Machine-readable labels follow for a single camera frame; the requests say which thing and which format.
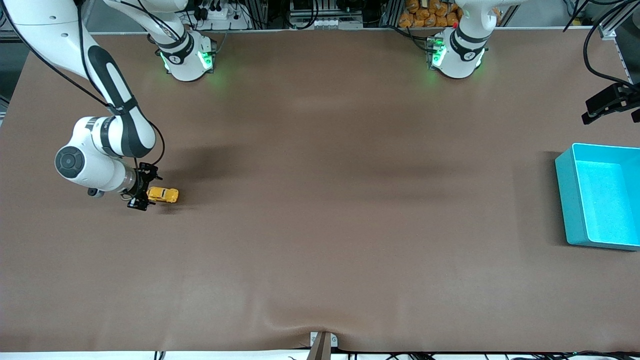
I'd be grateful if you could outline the yellow beetle toy car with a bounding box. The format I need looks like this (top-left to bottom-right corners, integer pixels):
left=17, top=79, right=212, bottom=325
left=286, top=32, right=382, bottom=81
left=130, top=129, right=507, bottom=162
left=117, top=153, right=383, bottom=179
left=147, top=187, right=179, bottom=204

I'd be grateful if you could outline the teal plastic bin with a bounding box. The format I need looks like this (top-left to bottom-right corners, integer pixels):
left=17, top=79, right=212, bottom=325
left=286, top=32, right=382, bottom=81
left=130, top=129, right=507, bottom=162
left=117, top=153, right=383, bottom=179
left=554, top=143, right=640, bottom=252

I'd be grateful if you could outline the white power strip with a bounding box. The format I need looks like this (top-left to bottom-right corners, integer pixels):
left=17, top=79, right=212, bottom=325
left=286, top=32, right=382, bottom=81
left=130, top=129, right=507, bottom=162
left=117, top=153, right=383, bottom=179
left=192, top=2, right=251, bottom=31

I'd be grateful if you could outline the brown table mat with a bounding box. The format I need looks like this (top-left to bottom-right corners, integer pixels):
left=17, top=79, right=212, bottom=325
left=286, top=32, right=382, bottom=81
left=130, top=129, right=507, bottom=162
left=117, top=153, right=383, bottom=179
left=0, top=27, right=640, bottom=354

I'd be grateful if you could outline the orange items pile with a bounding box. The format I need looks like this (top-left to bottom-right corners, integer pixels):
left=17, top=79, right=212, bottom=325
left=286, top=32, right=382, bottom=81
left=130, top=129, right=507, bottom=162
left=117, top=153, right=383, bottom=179
left=398, top=0, right=463, bottom=29

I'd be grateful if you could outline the metal table clamp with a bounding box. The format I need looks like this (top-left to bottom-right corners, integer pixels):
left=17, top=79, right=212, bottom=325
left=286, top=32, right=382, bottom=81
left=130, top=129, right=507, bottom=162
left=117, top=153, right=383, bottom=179
left=306, top=331, right=339, bottom=360

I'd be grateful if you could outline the grey control equipment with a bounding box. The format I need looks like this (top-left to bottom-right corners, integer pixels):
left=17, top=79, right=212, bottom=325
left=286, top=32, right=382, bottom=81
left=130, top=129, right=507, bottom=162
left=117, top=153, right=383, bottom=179
left=289, top=0, right=365, bottom=30

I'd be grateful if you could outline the aluminium frame profile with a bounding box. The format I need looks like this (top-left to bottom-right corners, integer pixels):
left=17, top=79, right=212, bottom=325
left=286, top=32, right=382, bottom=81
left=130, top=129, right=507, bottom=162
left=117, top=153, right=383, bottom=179
left=597, top=0, right=640, bottom=85

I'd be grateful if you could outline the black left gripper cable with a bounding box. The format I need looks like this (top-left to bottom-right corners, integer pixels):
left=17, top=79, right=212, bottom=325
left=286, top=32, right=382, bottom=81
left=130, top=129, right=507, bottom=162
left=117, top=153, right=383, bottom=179
left=582, top=0, right=632, bottom=87

